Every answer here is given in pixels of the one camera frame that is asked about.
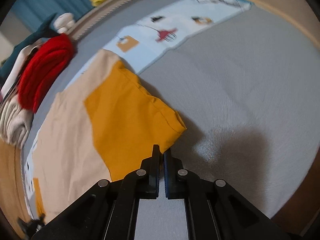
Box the beige and yellow hooded jacket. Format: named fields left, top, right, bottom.
left=31, top=49, right=187, bottom=224

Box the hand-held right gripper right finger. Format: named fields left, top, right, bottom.
left=164, top=148, right=290, bottom=240

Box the grey printed bed sheet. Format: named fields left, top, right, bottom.
left=21, top=0, right=313, bottom=240

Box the folded white blanket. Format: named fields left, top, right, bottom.
left=0, top=100, right=34, bottom=147

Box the teal plush toy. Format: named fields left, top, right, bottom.
left=0, top=12, right=75, bottom=80

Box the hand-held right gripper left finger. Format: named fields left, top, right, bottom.
left=30, top=144, right=161, bottom=240

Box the folded red blanket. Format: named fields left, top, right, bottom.
left=19, top=34, right=75, bottom=113

